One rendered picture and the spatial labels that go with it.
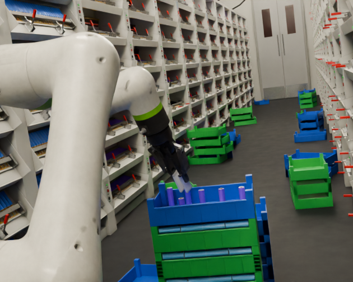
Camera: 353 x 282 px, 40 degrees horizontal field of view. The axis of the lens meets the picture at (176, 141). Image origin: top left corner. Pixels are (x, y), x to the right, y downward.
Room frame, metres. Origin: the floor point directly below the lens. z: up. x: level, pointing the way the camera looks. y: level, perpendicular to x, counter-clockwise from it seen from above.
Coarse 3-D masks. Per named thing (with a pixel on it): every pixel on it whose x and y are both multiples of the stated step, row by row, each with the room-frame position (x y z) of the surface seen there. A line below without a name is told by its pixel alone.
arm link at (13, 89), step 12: (0, 48) 0.94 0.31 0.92; (12, 48) 0.93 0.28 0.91; (24, 48) 0.93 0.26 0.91; (0, 60) 0.92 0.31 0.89; (12, 60) 0.91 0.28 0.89; (24, 60) 0.91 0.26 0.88; (0, 72) 0.91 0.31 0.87; (12, 72) 0.91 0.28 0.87; (24, 72) 0.91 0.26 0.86; (0, 84) 0.91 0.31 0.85; (12, 84) 0.91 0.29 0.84; (24, 84) 0.91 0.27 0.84; (0, 96) 0.93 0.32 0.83; (12, 96) 0.93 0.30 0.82; (24, 96) 0.93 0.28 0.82; (36, 96) 0.93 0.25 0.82; (24, 108) 1.01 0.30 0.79; (36, 108) 1.04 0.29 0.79
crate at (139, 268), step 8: (136, 264) 1.92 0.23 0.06; (144, 264) 1.93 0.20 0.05; (128, 272) 1.86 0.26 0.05; (136, 272) 1.92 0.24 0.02; (144, 272) 1.93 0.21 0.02; (152, 272) 1.91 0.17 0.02; (120, 280) 1.80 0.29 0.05; (128, 280) 1.86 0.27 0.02; (136, 280) 1.89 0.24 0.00; (144, 280) 1.88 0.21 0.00; (152, 280) 1.87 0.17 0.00
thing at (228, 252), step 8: (216, 248) 1.34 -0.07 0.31; (224, 248) 1.33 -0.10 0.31; (232, 248) 1.32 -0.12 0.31; (240, 248) 1.31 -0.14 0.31; (248, 248) 1.31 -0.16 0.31; (168, 256) 1.34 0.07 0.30; (176, 256) 1.34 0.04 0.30; (184, 256) 1.34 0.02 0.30; (192, 256) 1.33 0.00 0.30; (200, 256) 1.32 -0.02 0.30; (208, 256) 1.32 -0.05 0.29; (216, 256) 1.33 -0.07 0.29
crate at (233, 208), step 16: (160, 192) 1.52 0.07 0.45; (176, 192) 1.52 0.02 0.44; (192, 192) 1.51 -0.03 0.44; (208, 192) 1.51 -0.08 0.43; (160, 208) 1.33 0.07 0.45; (176, 208) 1.33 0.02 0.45; (192, 208) 1.32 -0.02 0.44; (208, 208) 1.31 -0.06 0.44; (224, 208) 1.30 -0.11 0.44; (240, 208) 1.30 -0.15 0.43; (160, 224) 1.33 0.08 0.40
